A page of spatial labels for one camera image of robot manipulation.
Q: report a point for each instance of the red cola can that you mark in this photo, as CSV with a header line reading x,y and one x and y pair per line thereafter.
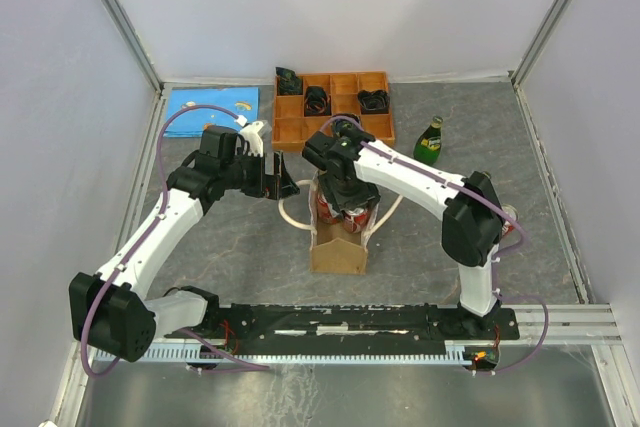
x,y
325,212
355,220
512,213

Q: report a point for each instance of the dark rolled sock lower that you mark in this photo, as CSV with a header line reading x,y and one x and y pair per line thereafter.
x,y
341,122

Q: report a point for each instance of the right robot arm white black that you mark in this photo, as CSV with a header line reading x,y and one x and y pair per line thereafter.
x,y
353,166

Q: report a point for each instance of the dark rolled sock upper left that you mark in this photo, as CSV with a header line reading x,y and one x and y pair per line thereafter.
x,y
288,82

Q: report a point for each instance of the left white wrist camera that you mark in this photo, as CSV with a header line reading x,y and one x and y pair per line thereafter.
x,y
253,134

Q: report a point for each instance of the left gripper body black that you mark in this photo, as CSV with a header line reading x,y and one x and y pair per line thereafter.
x,y
254,181

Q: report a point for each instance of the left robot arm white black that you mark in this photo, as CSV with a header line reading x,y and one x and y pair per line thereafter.
x,y
110,310

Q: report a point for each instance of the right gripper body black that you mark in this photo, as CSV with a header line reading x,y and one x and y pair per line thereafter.
x,y
349,194

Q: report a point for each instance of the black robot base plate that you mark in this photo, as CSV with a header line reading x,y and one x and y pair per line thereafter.
x,y
373,329

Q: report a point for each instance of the orange wooden compartment tray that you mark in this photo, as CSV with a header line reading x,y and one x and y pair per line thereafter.
x,y
291,128

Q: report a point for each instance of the dark rolled sock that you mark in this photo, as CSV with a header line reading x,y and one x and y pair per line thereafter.
x,y
317,102
341,122
374,102
288,82

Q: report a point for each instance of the dark rolled sock right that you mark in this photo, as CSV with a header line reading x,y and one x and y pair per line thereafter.
x,y
374,102

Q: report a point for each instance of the dark rolled sock middle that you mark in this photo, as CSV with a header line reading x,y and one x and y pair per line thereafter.
x,y
317,102

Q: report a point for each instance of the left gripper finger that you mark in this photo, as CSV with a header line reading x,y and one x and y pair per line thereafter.
x,y
288,187
278,169

